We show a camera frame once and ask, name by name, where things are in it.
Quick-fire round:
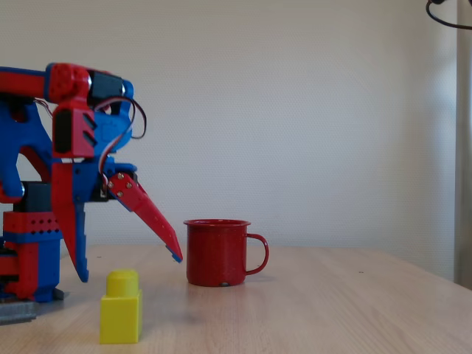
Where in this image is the yellow toy building block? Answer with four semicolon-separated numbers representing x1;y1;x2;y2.
99;268;144;345

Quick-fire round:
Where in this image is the red enamel mug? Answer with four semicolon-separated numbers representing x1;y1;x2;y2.
183;218;270;288

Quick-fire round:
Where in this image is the grey table clamp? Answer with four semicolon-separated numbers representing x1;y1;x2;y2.
0;299;41;327

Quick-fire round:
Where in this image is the thin arm wiring cable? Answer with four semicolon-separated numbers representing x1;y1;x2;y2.
33;98;55;122

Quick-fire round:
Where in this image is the red white black servo cable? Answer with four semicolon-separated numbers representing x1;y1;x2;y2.
93;96;148;190

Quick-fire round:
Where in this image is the black hanging cable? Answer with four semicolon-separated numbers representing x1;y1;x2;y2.
425;0;472;31

